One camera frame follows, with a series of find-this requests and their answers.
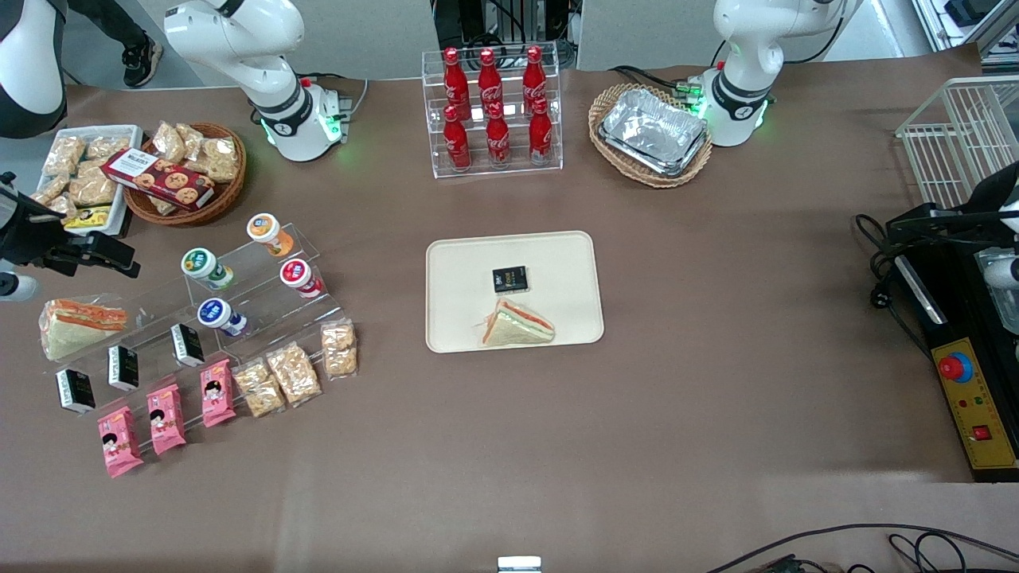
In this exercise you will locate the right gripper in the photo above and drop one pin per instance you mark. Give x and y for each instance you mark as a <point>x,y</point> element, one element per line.
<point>33,236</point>

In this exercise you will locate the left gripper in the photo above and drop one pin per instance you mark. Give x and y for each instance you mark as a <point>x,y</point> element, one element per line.
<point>968,219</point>

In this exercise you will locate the green gum bottle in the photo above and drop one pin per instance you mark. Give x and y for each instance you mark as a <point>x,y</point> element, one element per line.
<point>205,267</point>

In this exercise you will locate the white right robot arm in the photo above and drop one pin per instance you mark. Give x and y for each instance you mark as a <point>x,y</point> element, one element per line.
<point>271,48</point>

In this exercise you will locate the blue gum bottle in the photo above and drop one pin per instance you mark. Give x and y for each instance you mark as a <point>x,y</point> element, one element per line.
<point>218,313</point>

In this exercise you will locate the orange gum bottle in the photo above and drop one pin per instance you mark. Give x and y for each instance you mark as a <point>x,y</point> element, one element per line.
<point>266,231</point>

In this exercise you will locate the clear acrylic gum stand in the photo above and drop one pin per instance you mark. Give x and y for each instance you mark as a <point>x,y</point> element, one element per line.
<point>263,306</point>

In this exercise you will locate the red gum bottle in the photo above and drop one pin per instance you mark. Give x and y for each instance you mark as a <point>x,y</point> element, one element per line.
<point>299,277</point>

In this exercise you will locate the aluminium foil tray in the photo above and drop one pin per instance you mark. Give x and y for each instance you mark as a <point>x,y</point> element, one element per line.
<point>654,131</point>

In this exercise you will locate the beige serving tray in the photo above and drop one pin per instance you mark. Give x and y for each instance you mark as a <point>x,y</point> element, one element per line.
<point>557,263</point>

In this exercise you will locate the yellow snack pack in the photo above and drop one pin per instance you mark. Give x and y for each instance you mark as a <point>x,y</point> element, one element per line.
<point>87,217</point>

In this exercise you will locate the clear snack bag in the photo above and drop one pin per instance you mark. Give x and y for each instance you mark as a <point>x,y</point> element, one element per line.
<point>162,205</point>
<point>50,189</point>
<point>107,147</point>
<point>62,207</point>
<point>169,141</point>
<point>64,155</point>
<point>220,159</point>
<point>91,189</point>
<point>192,139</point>

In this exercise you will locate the large wrapped sandwich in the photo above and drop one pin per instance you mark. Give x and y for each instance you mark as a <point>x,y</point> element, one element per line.
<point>83,325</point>

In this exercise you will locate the clear acrylic snack stand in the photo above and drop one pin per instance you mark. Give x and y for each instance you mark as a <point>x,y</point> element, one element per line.
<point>151,314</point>

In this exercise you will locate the red cookie box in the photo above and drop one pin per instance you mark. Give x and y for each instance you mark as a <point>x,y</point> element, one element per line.
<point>159,177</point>

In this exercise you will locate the small black box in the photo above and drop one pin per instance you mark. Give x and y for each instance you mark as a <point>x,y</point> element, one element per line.
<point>76,390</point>
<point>123,367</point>
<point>188,344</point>

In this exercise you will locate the white plastic bin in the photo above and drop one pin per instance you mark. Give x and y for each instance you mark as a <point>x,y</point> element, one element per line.
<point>119,131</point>

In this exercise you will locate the red emergency stop button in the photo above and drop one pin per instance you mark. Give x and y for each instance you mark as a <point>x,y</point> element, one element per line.
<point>954,367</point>

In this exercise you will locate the brown wicker basket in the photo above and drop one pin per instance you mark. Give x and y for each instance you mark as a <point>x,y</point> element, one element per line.
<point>223,195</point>

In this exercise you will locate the pink snack pack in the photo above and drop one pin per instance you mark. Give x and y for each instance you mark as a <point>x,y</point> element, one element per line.
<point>165,419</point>
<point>216,393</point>
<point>119,442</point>

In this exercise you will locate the black yellow control box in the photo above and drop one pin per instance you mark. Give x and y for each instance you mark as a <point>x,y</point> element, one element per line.
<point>967,414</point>

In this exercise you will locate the black sneaker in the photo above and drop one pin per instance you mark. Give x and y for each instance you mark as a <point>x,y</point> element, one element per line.
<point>142,61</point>

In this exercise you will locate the clear cracker bag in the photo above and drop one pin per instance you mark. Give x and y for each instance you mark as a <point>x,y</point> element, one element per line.
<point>293,373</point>
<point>339,348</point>
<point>259,388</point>

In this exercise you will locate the dark trouser leg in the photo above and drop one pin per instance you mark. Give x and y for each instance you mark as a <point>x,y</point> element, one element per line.
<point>111,17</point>

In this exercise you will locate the light wicker basket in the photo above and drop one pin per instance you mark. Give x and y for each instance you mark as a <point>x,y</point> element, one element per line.
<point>613,151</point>

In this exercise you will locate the clear acrylic bottle rack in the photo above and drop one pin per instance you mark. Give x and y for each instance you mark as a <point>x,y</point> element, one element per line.
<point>434,163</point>

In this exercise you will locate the red cola bottle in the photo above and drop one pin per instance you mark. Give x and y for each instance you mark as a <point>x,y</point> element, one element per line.
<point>455,76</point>
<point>497,139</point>
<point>540,135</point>
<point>457,143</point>
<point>489,78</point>
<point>533,76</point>

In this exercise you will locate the black box with gold print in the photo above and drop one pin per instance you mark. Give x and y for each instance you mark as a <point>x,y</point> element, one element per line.
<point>509,278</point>

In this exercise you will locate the small wrapped sandwich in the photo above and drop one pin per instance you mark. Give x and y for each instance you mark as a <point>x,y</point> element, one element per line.
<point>516,326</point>

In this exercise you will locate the black equipment rack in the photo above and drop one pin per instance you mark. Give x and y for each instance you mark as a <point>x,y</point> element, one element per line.
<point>509,16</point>

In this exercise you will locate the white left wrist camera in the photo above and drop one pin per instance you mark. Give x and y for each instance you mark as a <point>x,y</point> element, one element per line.
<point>1003,272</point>

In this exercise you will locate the grey metal shelf frame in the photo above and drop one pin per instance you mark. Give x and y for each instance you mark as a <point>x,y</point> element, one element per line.
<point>995,36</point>

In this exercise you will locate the small silver bracket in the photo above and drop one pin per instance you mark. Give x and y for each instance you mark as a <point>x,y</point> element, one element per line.
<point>519,563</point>

